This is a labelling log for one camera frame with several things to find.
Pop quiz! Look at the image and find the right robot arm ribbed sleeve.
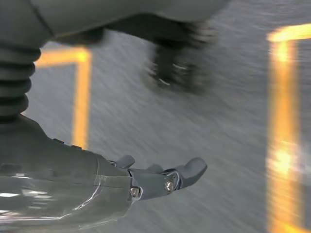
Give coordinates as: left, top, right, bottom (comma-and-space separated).
0, 0, 230, 125

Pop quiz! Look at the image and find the black robot foot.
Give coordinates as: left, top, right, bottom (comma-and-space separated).
142, 20, 217, 95

